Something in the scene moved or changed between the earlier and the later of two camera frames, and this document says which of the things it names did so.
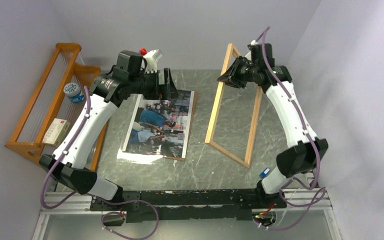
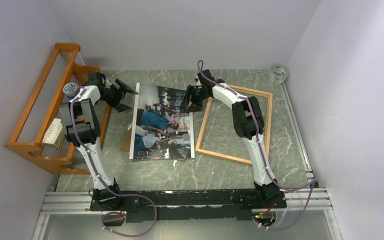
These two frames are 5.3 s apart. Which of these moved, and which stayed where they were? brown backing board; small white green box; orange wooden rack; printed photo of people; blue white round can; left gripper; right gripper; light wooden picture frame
Moved: light wooden picture frame; left gripper; right gripper; brown backing board
Stayed: small white green box; printed photo of people; blue white round can; orange wooden rack
